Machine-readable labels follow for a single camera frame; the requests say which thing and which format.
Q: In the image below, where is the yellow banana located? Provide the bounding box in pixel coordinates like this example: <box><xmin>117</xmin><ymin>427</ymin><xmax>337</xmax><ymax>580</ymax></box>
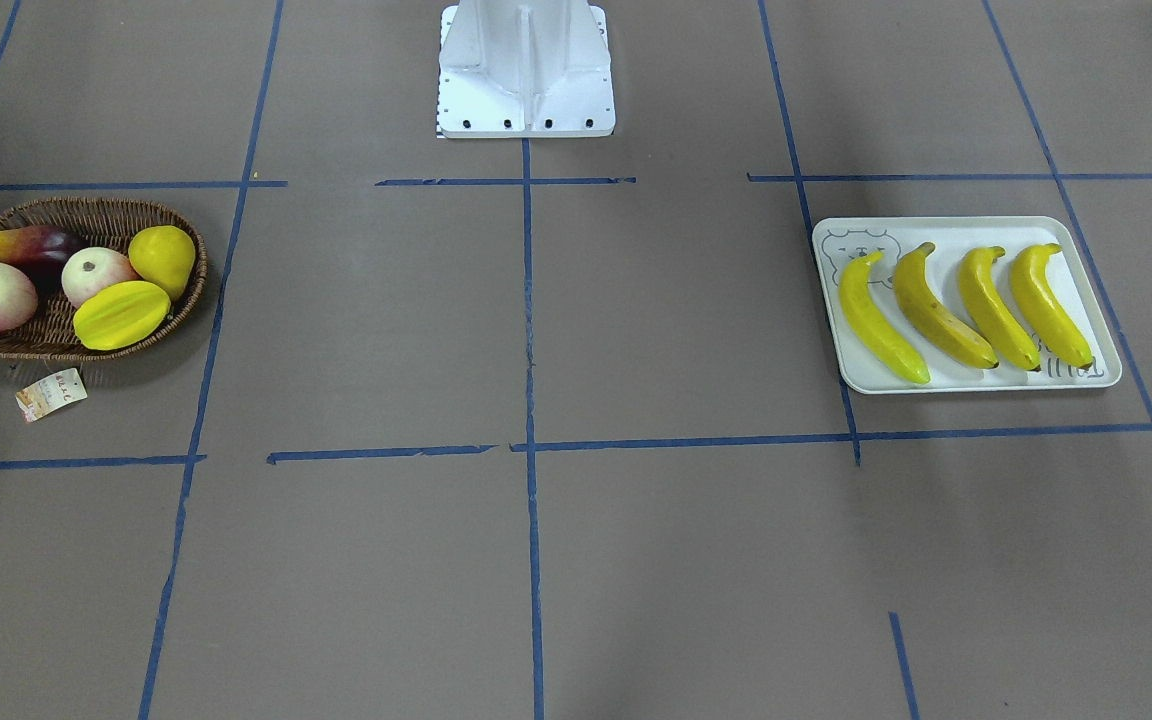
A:
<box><xmin>892</xmin><ymin>242</ymin><xmax>998</xmax><ymax>370</ymax></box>
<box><xmin>1009</xmin><ymin>243</ymin><xmax>1094</xmax><ymax>369</ymax></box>
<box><xmin>838</xmin><ymin>250</ymin><xmax>931</xmax><ymax>386</ymax></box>
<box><xmin>957</xmin><ymin>247</ymin><xmax>1041</xmax><ymax>373</ymax></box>

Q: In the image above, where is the woven brown basket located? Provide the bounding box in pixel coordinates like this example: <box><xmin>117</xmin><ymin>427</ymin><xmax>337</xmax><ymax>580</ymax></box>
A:
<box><xmin>0</xmin><ymin>196</ymin><xmax>209</xmax><ymax>364</ymax></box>

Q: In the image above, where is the white rectangular tray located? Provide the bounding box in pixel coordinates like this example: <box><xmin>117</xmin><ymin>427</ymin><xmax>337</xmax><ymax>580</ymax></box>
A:
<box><xmin>812</xmin><ymin>217</ymin><xmax>1123</xmax><ymax>395</ymax></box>

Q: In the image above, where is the yellow pear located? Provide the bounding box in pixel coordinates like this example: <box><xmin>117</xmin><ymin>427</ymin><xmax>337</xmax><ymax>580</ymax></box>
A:
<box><xmin>127</xmin><ymin>225</ymin><xmax>197</xmax><ymax>302</ymax></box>

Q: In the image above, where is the yellow starfruit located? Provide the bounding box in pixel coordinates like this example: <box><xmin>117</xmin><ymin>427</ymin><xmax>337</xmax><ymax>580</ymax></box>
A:
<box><xmin>73</xmin><ymin>281</ymin><xmax>172</xmax><ymax>351</ymax></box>

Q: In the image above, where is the pink white apple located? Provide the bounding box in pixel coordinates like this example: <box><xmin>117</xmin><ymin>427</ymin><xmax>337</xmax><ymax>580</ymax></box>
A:
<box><xmin>60</xmin><ymin>247</ymin><xmax>141</xmax><ymax>309</ymax></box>

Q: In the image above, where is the small paper tag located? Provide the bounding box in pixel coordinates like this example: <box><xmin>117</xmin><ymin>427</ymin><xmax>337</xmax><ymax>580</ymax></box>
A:
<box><xmin>15</xmin><ymin>367</ymin><xmax>88</xmax><ymax>423</ymax></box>

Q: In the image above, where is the yellow orange mango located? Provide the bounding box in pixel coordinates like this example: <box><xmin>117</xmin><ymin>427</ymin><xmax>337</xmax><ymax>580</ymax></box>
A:
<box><xmin>0</xmin><ymin>225</ymin><xmax>90</xmax><ymax>291</ymax></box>

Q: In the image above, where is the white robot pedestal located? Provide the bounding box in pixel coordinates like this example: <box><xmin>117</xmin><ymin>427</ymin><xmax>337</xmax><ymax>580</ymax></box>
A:
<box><xmin>435</xmin><ymin>1</ymin><xmax>617</xmax><ymax>138</ymax></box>

